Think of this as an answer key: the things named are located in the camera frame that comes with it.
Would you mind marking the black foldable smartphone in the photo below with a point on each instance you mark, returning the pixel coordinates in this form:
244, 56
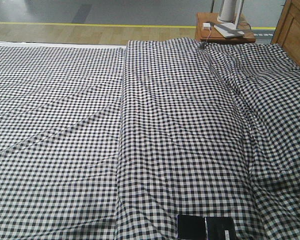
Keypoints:
197, 227

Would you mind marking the black white checkered bedsheet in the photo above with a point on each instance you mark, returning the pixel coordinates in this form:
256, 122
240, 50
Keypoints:
59, 131

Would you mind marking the wooden headboard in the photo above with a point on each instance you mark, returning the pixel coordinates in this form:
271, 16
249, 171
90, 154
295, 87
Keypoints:
287, 33

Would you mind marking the white charger adapter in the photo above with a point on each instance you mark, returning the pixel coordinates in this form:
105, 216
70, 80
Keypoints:
206, 26

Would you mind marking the wooden bedside table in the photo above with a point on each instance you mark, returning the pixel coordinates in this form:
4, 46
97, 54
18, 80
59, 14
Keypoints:
214, 36

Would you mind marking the black white checkered duvet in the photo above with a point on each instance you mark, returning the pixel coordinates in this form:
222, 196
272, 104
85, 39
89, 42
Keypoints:
209, 130

